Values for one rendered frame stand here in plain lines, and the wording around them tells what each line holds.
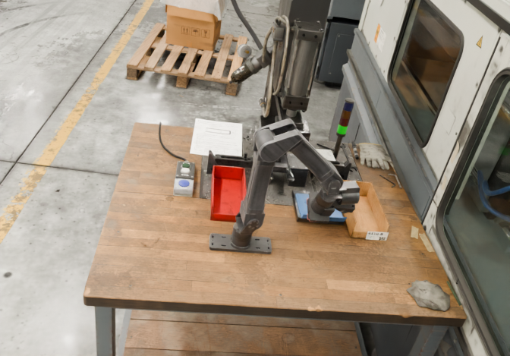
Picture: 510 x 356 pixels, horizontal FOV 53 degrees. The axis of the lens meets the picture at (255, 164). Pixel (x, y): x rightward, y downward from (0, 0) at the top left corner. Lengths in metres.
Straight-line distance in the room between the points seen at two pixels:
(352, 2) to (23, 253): 3.42
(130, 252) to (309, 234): 0.60
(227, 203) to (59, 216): 1.55
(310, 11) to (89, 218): 1.91
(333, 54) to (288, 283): 3.65
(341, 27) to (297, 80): 3.21
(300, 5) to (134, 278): 1.01
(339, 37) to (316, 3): 3.20
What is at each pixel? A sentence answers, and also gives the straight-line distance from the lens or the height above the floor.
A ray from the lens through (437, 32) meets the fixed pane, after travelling 2.41.
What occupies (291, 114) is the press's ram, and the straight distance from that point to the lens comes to 1.84.
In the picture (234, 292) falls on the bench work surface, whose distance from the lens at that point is 1.52.
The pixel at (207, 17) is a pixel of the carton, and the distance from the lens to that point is 5.08.
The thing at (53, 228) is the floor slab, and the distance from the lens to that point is 3.10.
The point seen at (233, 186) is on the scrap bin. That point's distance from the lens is 1.90.
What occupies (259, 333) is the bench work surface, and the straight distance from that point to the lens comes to 2.32.
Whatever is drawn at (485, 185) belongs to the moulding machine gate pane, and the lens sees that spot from 1.73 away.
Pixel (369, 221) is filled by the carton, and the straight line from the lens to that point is 1.90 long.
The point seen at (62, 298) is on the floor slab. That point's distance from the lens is 2.72.
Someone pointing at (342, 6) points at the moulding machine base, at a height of 0.81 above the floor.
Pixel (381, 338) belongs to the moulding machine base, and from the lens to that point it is 2.52.
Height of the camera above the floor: 2.01
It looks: 33 degrees down
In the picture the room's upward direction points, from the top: 10 degrees clockwise
